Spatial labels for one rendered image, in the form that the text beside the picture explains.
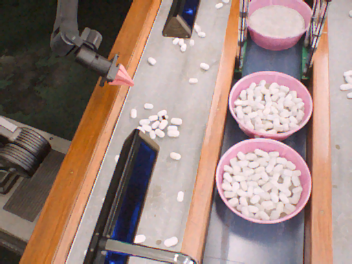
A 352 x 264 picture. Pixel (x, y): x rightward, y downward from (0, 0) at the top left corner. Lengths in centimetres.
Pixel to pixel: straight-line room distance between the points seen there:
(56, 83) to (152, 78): 127
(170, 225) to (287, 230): 33
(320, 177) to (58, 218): 75
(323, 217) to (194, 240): 35
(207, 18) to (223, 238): 89
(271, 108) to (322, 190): 32
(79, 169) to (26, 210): 41
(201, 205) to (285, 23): 85
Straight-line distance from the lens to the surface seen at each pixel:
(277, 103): 128
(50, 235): 109
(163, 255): 61
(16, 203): 153
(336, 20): 160
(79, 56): 116
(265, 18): 157
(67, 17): 119
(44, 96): 248
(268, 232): 110
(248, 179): 110
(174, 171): 110
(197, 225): 100
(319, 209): 106
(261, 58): 148
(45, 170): 155
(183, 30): 100
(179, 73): 134
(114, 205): 67
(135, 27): 152
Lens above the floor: 171
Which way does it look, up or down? 56 degrees down
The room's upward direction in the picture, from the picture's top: 9 degrees counter-clockwise
